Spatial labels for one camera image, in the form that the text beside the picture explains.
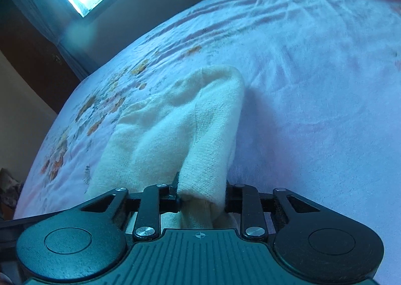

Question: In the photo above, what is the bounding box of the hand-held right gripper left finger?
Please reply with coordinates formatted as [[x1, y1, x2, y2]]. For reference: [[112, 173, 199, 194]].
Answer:
[[80, 172, 183, 241]]

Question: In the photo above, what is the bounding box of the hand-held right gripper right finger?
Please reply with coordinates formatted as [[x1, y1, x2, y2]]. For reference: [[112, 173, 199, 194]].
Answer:
[[224, 181, 321, 239]]

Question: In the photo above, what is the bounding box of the cream knit small garment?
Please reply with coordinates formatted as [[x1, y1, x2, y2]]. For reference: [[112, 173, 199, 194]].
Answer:
[[85, 65, 246, 230]]

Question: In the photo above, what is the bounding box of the floral pink bed sheet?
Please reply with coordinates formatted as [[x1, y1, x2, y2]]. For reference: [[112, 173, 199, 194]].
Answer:
[[13, 0, 401, 245]]

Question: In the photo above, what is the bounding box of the dark patterned cloth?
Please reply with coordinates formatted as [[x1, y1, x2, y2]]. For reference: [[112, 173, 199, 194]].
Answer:
[[0, 168, 26, 210]]

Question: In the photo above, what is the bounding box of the dark wooden wardrobe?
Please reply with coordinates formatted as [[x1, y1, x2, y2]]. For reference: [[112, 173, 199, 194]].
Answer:
[[0, 0, 82, 114]]

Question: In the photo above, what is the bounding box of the grey curtain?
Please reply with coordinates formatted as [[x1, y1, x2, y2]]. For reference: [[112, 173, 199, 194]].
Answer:
[[2, 0, 104, 80]]

